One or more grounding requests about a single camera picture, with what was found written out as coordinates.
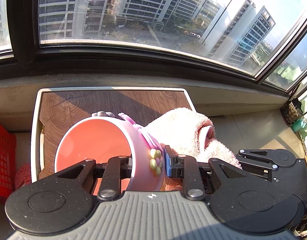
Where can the pink fluffy towel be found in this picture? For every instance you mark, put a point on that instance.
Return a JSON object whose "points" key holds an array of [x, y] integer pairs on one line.
{"points": [[190, 133]]}

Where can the pink Barbie cup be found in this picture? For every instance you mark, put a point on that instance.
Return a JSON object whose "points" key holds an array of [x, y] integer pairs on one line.
{"points": [[103, 137]]}

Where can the wooden tray white rim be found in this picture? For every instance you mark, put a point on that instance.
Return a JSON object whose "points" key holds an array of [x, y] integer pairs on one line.
{"points": [[58, 109]]}

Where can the dark plant pot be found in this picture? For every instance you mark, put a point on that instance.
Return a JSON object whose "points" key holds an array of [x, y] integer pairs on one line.
{"points": [[291, 111]]}

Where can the red plastic basket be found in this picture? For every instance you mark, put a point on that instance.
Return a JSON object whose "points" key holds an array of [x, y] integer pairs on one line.
{"points": [[7, 163]]}

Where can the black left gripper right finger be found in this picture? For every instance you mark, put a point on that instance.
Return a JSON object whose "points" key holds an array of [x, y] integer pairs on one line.
{"points": [[238, 199]]}

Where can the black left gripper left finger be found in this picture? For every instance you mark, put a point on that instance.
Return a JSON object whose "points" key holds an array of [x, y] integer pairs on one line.
{"points": [[66, 199]]}

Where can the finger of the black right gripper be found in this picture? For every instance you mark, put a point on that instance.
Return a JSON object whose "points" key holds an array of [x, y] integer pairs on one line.
{"points": [[267, 158], [264, 171]]}

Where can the black window frame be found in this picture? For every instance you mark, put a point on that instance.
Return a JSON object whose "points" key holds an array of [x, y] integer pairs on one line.
{"points": [[24, 53]]}

